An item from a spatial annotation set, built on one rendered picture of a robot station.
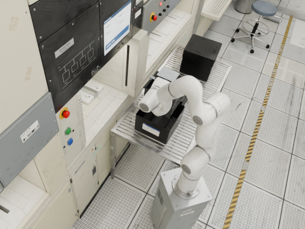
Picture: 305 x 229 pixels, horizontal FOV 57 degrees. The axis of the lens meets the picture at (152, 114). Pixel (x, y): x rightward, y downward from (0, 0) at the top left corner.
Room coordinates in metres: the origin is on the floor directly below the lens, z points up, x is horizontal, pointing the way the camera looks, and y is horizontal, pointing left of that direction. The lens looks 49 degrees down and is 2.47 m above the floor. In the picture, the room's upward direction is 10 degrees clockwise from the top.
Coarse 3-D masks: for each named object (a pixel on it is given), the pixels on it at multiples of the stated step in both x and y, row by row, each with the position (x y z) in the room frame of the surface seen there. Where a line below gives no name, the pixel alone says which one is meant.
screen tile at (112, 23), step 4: (116, 16) 1.33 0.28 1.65; (112, 20) 1.29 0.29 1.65; (108, 24) 1.26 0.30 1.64; (112, 24) 1.29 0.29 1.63; (116, 24) 1.33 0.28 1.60; (108, 28) 1.26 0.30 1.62; (116, 28) 1.33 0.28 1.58; (112, 32) 1.29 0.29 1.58; (116, 32) 1.33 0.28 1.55; (108, 36) 1.26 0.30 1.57; (112, 36) 1.29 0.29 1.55; (108, 40) 1.26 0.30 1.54
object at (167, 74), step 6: (156, 72) 1.49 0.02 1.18; (162, 72) 1.38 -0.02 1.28; (168, 72) 1.39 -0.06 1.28; (174, 72) 1.40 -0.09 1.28; (150, 78) 1.40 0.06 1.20; (168, 78) 1.34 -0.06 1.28; (174, 78) 1.35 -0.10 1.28; (150, 84) 1.39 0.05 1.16; (144, 90) 1.31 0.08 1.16; (174, 102) 1.26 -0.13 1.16; (174, 108) 1.30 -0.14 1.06; (168, 114) 1.24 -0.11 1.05
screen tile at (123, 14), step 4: (124, 12) 1.41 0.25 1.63; (128, 12) 1.46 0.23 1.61; (120, 16) 1.37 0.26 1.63; (124, 16) 1.42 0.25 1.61; (128, 16) 1.46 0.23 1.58; (124, 20) 1.42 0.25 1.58; (128, 20) 1.46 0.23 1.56; (120, 24) 1.37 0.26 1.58; (124, 24) 1.42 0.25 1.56; (120, 28) 1.38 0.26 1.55
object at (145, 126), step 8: (144, 112) 1.43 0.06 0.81; (176, 112) 1.47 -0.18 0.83; (136, 120) 1.29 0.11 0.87; (144, 120) 1.26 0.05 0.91; (152, 120) 1.40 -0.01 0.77; (160, 120) 1.41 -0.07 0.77; (168, 120) 1.41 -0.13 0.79; (176, 120) 1.30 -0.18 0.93; (136, 128) 1.29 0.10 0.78; (144, 128) 1.26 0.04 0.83; (152, 128) 1.24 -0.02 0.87; (160, 128) 1.22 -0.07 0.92; (168, 128) 1.35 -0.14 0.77; (152, 136) 1.24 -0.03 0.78; (160, 136) 1.22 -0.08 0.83; (168, 136) 1.21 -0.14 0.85
